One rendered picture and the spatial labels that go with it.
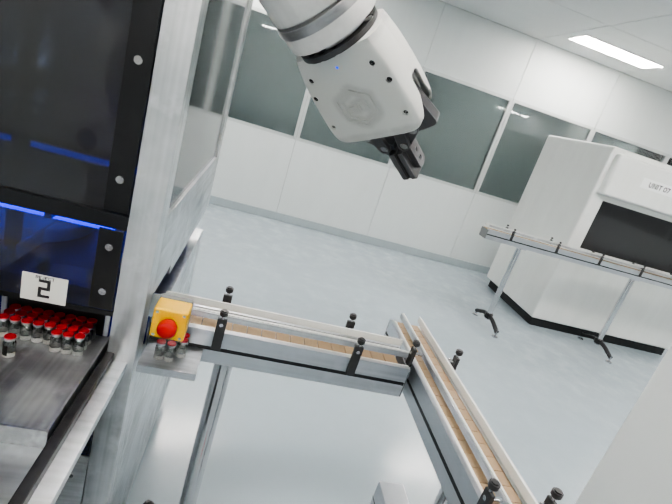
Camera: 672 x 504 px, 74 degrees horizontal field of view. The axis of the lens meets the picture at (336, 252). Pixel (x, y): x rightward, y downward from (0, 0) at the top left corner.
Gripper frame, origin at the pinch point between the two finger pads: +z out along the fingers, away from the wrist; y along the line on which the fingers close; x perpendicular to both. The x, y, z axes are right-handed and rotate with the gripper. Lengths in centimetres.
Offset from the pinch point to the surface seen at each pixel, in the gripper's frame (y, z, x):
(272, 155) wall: -371, 210, 273
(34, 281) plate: -78, 1, -20
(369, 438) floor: -106, 186, -2
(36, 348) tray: -83, 11, -31
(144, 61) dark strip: -52, -15, 17
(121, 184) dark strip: -61, -2, 1
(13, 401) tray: -70, 8, -40
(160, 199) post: -57, 4, 2
